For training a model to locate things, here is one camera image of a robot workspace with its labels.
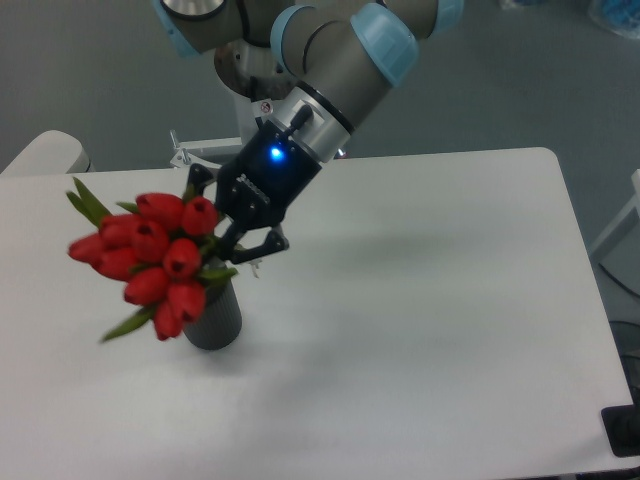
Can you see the white furniture frame right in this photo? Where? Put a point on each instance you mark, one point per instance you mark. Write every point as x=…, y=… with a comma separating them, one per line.
x=620, y=226

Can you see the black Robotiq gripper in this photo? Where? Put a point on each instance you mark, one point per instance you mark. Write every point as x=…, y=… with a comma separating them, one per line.
x=254, y=190

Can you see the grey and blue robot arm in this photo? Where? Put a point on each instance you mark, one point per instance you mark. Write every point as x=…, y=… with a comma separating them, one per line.
x=344, y=58

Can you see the black box at table edge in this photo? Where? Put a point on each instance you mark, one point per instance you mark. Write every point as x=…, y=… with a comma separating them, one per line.
x=622, y=429

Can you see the white chair back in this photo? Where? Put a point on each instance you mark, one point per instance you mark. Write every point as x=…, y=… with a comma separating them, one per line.
x=51, y=153

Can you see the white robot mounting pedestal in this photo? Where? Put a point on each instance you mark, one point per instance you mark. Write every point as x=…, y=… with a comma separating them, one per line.
x=220, y=145

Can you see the dark grey ribbed vase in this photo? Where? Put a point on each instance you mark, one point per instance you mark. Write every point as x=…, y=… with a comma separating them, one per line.
x=220, y=323

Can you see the red tulip bouquet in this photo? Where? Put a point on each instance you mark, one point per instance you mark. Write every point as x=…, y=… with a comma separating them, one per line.
x=164, y=250

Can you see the blue and clear plastic bag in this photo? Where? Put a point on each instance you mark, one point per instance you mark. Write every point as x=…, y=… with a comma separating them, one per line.
x=618, y=16

